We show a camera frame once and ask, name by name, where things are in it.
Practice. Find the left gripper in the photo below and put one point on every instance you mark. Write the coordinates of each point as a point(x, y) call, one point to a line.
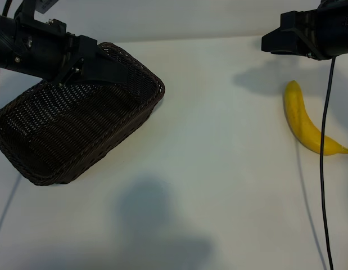
point(44, 50)

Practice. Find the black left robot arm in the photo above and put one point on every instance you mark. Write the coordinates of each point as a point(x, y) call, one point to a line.
point(3, 39)

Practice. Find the dark brown wicker basket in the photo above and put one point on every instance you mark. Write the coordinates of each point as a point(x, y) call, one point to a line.
point(64, 126)

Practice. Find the yellow banana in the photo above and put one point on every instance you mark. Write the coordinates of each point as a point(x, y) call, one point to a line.
point(300, 121)

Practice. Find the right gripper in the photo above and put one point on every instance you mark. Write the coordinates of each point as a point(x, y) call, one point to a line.
point(331, 33)

